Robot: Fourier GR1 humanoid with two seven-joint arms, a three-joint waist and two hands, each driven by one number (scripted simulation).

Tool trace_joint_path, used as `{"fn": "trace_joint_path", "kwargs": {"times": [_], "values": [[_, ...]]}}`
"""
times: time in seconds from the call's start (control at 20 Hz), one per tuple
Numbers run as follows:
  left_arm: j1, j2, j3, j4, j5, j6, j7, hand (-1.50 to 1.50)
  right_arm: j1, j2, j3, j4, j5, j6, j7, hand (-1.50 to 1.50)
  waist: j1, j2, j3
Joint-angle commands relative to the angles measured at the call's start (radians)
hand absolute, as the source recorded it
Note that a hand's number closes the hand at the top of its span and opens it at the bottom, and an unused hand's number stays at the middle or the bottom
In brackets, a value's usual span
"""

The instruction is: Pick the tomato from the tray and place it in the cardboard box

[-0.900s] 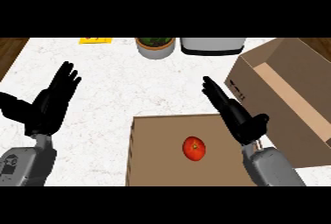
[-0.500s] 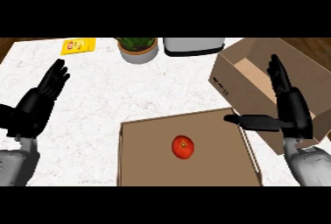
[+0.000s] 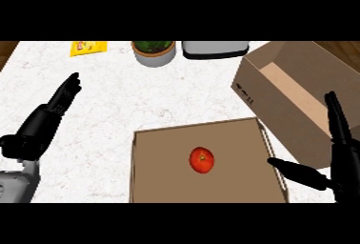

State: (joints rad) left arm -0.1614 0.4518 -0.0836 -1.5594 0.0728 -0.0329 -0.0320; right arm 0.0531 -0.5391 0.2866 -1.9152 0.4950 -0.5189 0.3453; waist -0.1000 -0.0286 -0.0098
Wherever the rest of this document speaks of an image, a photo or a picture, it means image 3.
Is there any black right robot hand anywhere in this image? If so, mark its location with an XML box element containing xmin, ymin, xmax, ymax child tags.
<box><xmin>266</xmin><ymin>91</ymin><xmax>360</xmax><ymax>204</ymax></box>

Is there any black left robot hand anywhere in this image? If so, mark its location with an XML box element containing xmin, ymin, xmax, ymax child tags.
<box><xmin>0</xmin><ymin>71</ymin><xmax>83</xmax><ymax>162</ymax></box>

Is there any cardboard box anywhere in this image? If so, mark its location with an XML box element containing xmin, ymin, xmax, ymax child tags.
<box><xmin>229</xmin><ymin>40</ymin><xmax>360</xmax><ymax>170</ymax></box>

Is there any brown tray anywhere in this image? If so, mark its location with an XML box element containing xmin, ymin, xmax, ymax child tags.
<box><xmin>129</xmin><ymin>116</ymin><xmax>291</xmax><ymax>204</ymax></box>

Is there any red tomato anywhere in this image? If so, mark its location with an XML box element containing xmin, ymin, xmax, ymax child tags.
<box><xmin>189</xmin><ymin>146</ymin><xmax>217</xmax><ymax>174</ymax></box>

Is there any yellow packet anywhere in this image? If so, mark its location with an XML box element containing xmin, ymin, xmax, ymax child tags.
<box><xmin>70</xmin><ymin>40</ymin><xmax>108</xmax><ymax>58</ymax></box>

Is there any potted green plant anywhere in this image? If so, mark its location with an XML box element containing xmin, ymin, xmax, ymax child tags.
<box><xmin>132</xmin><ymin>40</ymin><xmax>177</xmax><ymax>69</ymax></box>

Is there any grey and black appliance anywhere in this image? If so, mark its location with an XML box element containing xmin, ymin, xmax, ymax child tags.
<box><xmin>180</xmin><ymin>40</ymin><xmax>251</xmax><ymax>61</ymax></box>

